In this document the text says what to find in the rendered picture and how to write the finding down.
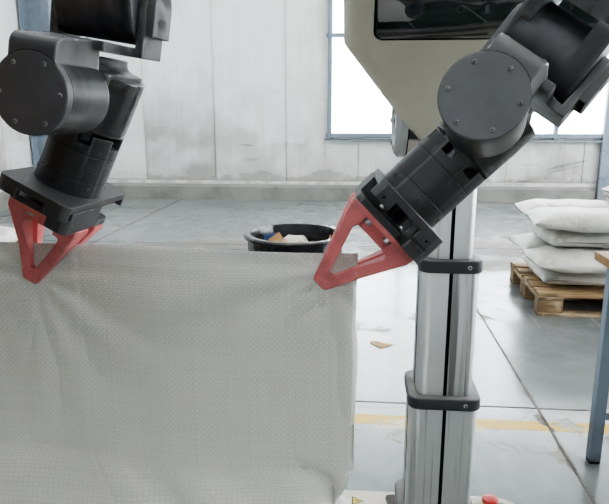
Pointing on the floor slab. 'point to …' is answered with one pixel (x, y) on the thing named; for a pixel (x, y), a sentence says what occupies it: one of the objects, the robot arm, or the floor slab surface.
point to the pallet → (530, 289)
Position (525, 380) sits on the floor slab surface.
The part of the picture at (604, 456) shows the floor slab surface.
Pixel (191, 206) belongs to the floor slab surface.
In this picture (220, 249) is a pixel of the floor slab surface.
